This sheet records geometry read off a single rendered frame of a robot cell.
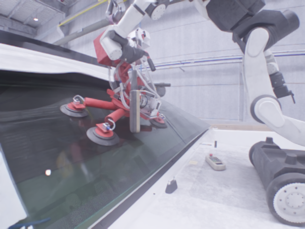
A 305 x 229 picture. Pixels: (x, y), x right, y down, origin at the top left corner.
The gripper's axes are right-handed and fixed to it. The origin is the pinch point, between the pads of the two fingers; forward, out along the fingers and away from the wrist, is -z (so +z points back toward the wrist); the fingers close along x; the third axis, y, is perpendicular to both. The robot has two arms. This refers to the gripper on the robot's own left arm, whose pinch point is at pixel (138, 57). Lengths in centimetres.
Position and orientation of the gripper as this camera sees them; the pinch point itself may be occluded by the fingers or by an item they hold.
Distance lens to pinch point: 94.6
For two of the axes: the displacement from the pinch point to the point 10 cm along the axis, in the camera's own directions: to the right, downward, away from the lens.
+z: -5.0, 0.7, -8.6
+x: 8.3, -2.6, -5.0
